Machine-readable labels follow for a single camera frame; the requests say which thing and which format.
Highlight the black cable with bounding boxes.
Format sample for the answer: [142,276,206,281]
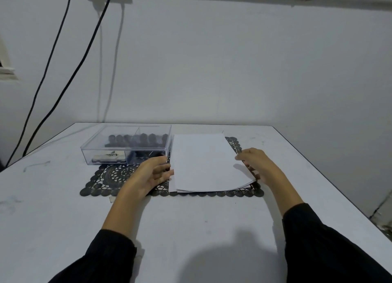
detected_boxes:
[6,0,76,167]
[22,0,115,157]

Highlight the person's left forearm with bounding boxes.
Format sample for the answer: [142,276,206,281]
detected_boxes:
[48,185,151,283]

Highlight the white cable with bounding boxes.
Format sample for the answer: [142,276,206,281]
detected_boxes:
[96,10,103,123]
[102,4,125,123]

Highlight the clear plastic organizer box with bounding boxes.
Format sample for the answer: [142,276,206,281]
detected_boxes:
[80,124,172,166]

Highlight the white paper sheets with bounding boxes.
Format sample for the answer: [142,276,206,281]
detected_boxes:
[168,134,256,193]

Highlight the black lace placemat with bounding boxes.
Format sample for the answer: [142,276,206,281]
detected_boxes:
[80,136,264,198]

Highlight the person's left hand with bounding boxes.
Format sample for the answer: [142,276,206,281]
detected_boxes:
[120,156,174,199]

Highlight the person's right hand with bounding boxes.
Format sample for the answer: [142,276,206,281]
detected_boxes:
[235,148,282,187]

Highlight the row of black binder clips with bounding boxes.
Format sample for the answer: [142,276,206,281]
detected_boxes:
[104,133,169,149]

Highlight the small white cardboard box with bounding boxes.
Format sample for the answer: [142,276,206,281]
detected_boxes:
[91,151,127,164]

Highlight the person's right forearm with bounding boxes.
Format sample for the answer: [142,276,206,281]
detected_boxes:
[262,169,392,283]

